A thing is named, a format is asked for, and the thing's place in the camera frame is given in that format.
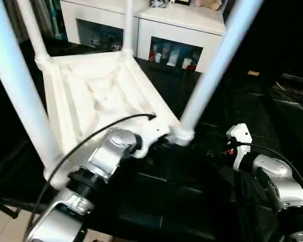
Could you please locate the white plastic table top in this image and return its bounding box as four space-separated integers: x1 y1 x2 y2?
35 51 196 189

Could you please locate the black shiny mat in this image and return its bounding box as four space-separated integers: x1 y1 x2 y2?
0 37 303 242

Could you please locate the white printed mug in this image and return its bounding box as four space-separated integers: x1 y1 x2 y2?
168 49 180 67

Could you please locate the long black bar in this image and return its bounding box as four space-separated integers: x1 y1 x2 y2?
281 73 303 84

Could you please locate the dark cluttered bundle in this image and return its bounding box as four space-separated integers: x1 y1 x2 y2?
148 0 169 9

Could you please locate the white sideboard cabinet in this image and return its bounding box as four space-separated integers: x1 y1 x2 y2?
60 0 227 74

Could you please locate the beige teddy bear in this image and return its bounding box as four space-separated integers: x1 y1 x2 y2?
193 0 222 11

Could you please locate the beige curtain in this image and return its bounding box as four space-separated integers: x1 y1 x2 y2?
37 0 63 41

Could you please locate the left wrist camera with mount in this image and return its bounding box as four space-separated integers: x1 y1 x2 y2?
133 118 172 160

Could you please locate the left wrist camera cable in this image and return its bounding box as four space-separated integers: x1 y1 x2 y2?
24 113 158 238

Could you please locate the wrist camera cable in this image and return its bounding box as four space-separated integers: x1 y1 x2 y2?
236 142 303 203
24 113 158 238

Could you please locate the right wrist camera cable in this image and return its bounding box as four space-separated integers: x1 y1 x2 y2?
236 142 303 203

